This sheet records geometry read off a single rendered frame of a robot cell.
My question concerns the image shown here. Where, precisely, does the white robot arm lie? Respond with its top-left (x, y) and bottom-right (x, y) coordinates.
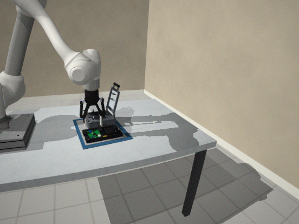
top-left (0, 0), bottom-right (101, 130)

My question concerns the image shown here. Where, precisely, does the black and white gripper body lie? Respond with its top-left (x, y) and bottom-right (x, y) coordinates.
top-left (84, 89), bottom-right (100, 106)

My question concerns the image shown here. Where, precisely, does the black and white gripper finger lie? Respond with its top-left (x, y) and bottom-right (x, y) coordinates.
top-left (80, 100), bottom-right (92, 129)
top-left (94, 97), bottom-right (106, 126)

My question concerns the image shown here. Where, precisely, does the green circuit board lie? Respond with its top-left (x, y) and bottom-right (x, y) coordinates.
top-left (87, 129), bottom-right (101, 139)

